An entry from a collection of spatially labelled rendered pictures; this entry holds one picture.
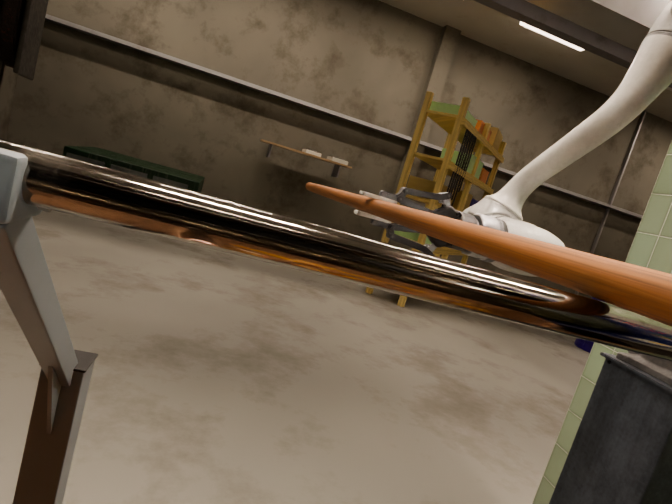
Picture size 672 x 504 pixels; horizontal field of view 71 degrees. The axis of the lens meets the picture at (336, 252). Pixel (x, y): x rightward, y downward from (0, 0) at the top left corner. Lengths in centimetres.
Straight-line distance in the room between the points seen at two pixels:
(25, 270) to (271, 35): 864
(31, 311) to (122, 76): 854
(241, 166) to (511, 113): 538
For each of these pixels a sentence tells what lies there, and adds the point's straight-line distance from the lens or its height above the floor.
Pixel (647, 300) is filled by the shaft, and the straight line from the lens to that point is 34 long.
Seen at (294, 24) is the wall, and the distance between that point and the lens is 900.
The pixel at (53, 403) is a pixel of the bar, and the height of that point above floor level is 92.
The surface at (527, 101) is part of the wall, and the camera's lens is 1049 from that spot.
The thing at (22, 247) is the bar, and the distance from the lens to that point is 33.
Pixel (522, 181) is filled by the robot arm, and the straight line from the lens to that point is 115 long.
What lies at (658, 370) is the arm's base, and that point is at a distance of 123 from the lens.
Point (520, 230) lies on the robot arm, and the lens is 99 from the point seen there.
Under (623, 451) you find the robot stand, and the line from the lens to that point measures 126.
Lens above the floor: 120
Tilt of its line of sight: 8 degrees down
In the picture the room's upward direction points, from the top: 16 degrees clockwise
